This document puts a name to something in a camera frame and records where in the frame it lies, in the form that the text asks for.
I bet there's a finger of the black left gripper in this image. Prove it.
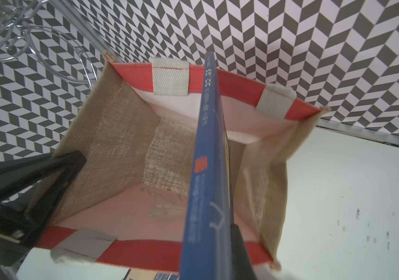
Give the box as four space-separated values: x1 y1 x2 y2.
0 151 86 245

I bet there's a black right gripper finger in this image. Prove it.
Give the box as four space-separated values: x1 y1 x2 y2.
230 224 257 280

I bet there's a blue book with text list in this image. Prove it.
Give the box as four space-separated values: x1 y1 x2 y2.
179 53 232 280

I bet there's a red burlap Christmas bag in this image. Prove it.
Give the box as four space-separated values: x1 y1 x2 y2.
36 58 328 274

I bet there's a chrome wire jewelry stand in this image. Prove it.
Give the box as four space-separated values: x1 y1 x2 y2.
0 1 98 89

